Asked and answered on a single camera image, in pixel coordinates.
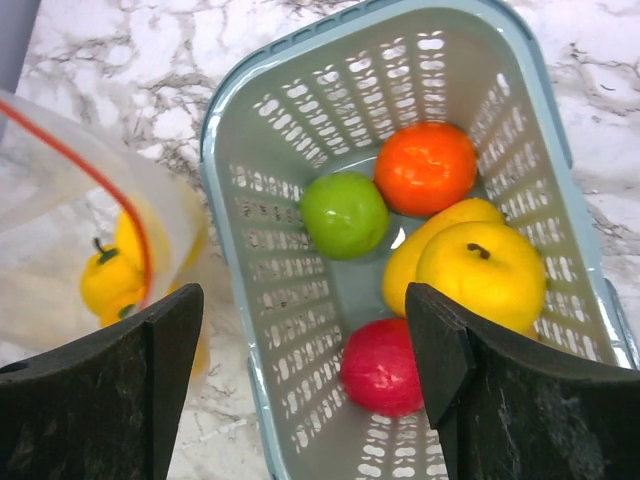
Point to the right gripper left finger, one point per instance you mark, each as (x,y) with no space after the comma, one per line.
(105,406)

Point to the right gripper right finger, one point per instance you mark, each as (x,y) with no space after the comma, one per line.
(507,407)

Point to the yellow bell pepper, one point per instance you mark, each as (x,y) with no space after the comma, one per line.
(107,275)

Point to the clear zip bag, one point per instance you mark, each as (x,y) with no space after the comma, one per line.
(62,184)

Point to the orange tangerine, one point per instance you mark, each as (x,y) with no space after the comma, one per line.
(425,168)

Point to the blue plastic basket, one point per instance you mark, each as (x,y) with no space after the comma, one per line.
(324,100)

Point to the orange bell pepper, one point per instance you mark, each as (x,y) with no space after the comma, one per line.
(119,308)

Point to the yellow pear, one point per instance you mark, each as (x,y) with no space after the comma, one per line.
(126,240)

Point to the red apple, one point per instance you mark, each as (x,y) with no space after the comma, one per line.
(379,371)

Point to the yellow apple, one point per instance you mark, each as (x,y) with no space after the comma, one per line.
(488,268)

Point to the green apple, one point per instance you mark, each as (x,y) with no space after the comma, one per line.
(345,215)

